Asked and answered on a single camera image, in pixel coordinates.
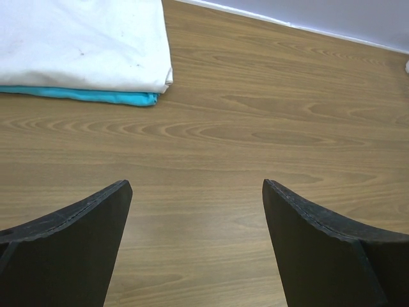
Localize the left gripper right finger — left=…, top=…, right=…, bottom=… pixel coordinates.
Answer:
left=262, top=180, right=408, bottom=306

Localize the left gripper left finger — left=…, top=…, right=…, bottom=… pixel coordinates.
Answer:
left=1, top=180, right=133, bottom=306

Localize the white t shirt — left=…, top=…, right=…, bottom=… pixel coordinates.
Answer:
left=1, top=1, right=173, bottom=93

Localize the folded blue t shirt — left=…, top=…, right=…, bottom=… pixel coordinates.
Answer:
left=1, top=86, right=160, bottom=107

